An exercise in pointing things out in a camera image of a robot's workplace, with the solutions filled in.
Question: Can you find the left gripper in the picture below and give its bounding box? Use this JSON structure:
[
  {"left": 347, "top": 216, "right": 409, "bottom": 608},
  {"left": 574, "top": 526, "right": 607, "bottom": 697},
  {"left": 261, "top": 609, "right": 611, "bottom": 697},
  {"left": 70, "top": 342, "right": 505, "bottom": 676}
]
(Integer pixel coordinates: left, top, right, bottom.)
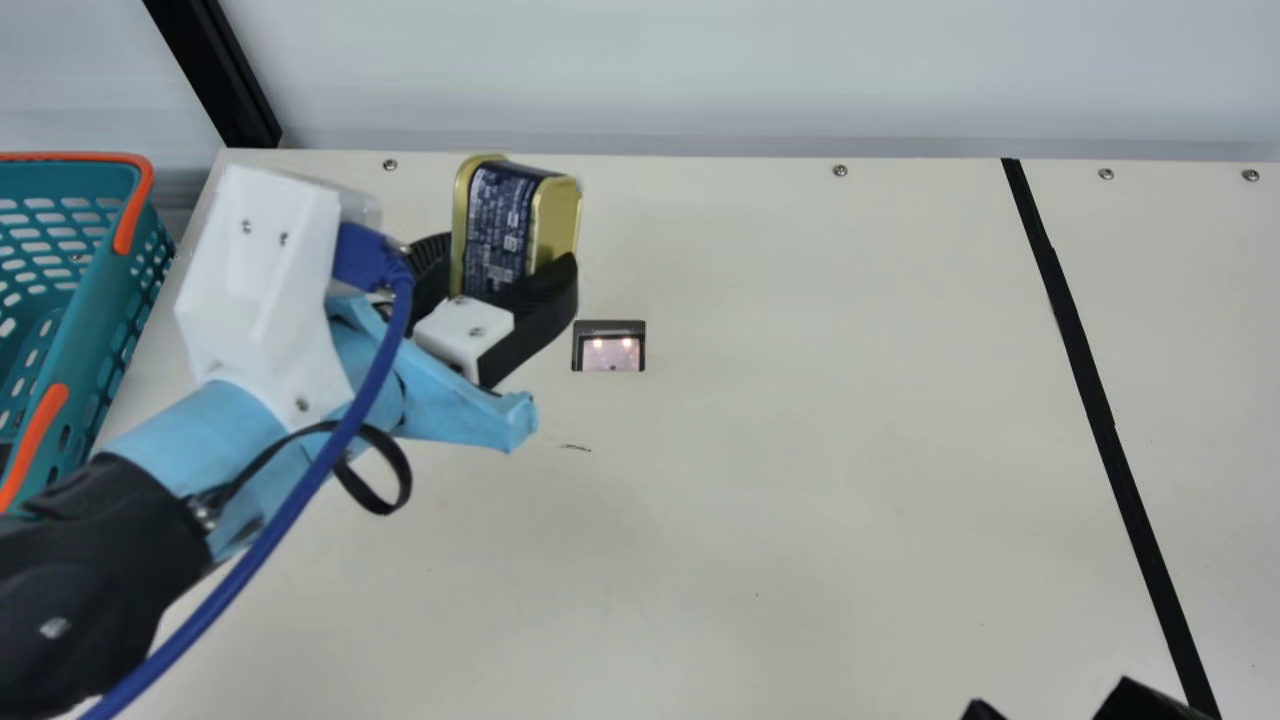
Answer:
[{"left": 100, "top": 231, "right": 580, "bottom": 562}]

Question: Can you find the rectangular tin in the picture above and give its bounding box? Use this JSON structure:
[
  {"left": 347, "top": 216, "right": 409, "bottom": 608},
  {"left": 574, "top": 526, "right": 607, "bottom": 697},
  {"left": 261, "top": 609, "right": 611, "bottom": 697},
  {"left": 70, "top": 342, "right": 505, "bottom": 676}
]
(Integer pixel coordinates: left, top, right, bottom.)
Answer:
[{"left": 449, "top": 153, "right": 584, "bottom": 302}]

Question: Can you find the teal shopping basket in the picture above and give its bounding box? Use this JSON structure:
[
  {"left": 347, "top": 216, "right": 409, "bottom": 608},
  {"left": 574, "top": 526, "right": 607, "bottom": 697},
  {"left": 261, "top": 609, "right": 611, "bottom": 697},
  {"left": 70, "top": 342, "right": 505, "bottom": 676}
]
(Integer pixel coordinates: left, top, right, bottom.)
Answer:
[{"left": 0, "top": 152, "right": 177, "bottom": 513}]

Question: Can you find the black strip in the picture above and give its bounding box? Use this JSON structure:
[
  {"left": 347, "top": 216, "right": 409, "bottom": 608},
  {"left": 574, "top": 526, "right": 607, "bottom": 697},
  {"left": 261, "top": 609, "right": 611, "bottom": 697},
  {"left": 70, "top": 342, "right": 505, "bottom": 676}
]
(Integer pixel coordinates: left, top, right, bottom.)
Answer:
[{"left": 1001, "top": 157, "right": 1222, "bottom": 718}]

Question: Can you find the thin black cable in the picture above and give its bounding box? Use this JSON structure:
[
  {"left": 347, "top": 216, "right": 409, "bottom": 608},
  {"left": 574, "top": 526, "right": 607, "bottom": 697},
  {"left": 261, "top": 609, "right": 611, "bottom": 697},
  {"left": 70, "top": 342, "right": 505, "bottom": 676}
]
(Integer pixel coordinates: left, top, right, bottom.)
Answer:
[{"left": 214, "top": 420, "right": 414, "bottom": 518}]

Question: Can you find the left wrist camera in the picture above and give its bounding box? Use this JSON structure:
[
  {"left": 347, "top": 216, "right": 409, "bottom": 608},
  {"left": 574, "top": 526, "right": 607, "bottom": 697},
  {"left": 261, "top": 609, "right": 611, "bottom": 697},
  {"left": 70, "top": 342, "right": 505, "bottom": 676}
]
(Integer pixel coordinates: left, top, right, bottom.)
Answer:
[{"left": 174, "top": 164, "right": 383, "bottom": 433}]

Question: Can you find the blue cable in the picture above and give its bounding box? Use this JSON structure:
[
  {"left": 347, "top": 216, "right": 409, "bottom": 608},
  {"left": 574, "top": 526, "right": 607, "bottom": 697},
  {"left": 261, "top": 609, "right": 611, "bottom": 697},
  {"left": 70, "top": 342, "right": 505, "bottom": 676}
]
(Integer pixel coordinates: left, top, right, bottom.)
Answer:
[{"left": 78, "top": 221, "right": 417, "bottom": 720}]

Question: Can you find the black post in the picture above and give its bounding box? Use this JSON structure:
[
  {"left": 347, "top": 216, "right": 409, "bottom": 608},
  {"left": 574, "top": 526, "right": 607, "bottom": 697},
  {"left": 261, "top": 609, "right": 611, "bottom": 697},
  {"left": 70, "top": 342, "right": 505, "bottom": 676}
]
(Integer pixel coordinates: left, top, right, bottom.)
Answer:
[{"left": 142, "top": 0, "right": 284, "bottom": 150}]

